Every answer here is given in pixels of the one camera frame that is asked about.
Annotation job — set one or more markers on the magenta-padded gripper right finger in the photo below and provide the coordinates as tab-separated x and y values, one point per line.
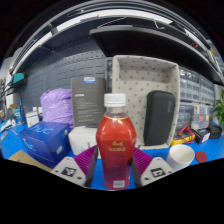
155	171

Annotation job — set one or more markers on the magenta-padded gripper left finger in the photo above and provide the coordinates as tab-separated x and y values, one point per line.
68	171

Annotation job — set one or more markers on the red drink bottle white cap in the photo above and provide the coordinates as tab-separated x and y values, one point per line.
116	140

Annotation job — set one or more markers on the plain white box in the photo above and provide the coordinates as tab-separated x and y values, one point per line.
81	140

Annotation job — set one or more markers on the blue printed carton box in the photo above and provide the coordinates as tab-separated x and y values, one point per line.
43	140

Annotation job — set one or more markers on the yellow multimeter with red leads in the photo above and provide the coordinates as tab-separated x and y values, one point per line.
181	138

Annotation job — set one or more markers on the brown cardboard box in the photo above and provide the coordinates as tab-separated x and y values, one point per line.
26	160

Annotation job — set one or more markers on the black zip case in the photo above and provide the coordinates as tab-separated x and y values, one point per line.
159	118

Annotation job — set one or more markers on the small black labelled box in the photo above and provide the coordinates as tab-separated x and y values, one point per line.
202	136

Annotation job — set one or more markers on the small white labelled box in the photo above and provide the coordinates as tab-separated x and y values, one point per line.
32	119

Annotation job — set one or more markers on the purple plastic bag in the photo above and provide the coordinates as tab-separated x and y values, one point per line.
56	106

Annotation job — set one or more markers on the dark grey flat box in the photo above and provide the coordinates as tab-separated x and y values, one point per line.
88	103

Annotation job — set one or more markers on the black hard case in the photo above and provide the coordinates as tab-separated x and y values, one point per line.
215	131

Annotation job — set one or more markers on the clear box with coloured parts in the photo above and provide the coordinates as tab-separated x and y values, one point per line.
202	116

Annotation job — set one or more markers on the potted green plant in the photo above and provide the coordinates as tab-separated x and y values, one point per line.
220	115

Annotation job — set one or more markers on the beige dotted fabric tray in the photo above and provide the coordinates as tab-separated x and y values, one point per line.
136	83

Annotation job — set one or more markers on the teal plastic bin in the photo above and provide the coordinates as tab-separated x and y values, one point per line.
19	78

